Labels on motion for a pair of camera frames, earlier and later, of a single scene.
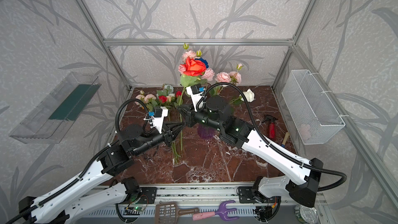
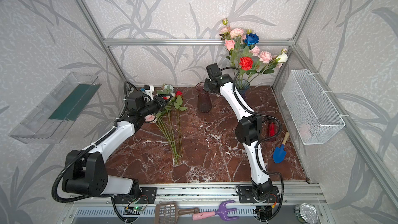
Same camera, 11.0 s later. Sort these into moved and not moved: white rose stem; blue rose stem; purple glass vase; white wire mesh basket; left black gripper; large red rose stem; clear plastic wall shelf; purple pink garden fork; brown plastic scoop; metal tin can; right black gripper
Moved: large red rose stem; right black gripper; left black gripper; purple glass vase; blue rose stem; white rose stem
Not moved: metal tin can; white wire mesh basket; brown plastic scoop; clear plastic wall shelf; purple pink garden fork
